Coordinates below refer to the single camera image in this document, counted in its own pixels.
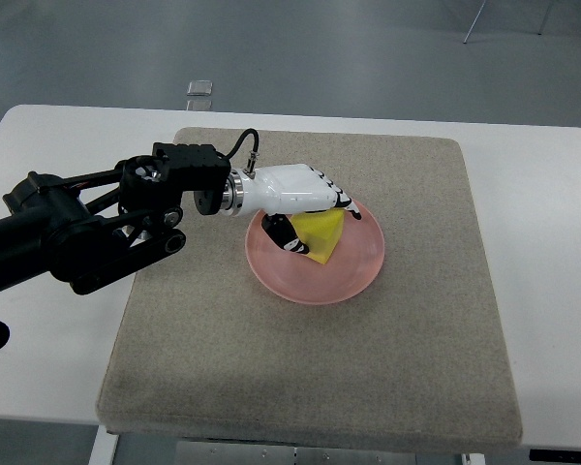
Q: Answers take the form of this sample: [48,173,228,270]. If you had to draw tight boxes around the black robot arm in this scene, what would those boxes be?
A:
[0,129,259,295]

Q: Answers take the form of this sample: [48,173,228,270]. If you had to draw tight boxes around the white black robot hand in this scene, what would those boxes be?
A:
[230,164,362,255]

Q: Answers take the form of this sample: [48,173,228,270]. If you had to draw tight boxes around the upper metal floor plate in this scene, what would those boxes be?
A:
[186,79,213,96]

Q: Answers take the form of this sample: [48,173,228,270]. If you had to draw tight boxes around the white table leg frame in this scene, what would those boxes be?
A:
[88,425,119,465]

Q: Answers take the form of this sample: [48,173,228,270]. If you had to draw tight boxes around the yellow foam block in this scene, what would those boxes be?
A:
[290,208,345,264]

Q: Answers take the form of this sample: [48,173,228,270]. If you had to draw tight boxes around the pink plate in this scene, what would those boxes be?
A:
[245,204,385,305]

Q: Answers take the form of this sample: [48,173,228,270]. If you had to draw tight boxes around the lower metal floor plate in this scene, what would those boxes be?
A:
[186,99,212,111]

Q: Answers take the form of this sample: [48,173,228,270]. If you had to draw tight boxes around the metal floor plate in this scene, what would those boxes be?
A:
[186,99,212,111]
[186,79,213,96]

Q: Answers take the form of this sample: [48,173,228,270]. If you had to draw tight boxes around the beige felt mat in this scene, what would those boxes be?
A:
[96,131,523,453]

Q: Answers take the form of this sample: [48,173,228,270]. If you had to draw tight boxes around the metal chair leg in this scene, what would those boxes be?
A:
[462,0,488,45]

